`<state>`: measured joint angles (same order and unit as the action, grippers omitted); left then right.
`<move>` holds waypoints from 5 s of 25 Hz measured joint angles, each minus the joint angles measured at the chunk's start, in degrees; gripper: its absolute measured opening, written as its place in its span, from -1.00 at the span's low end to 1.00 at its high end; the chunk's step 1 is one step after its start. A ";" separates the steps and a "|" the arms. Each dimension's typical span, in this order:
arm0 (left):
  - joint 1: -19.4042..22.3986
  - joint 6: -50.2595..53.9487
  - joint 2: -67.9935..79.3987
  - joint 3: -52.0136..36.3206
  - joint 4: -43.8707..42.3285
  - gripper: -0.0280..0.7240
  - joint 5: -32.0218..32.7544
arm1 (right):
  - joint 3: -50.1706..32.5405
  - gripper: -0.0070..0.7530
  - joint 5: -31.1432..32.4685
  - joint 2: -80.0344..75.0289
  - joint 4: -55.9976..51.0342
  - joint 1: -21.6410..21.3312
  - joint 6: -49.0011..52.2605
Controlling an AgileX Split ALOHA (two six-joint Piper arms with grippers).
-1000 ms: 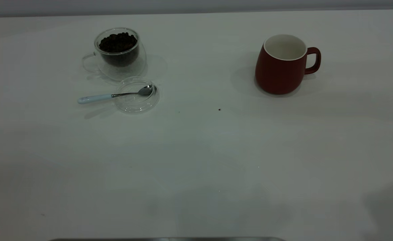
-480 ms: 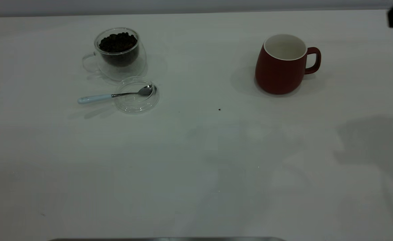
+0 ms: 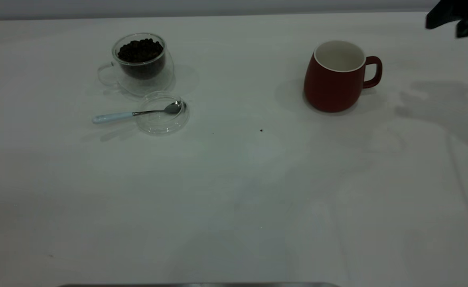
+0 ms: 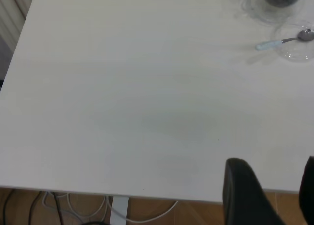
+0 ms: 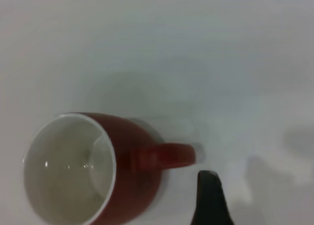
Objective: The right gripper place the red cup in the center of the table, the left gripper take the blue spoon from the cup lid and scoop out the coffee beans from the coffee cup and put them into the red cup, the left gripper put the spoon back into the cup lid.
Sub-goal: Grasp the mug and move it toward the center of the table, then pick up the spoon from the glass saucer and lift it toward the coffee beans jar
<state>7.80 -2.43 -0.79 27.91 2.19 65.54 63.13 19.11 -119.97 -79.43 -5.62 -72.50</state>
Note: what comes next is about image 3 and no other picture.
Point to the red ceramic mug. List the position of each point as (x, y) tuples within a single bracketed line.
[(329, 87)]

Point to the clear glass cup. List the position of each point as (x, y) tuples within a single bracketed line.
[(154, 83)]

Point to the clear glass lid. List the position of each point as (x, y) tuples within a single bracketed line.
[(162, 124)]

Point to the dark coffee beans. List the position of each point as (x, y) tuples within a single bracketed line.
[(140, 52)]

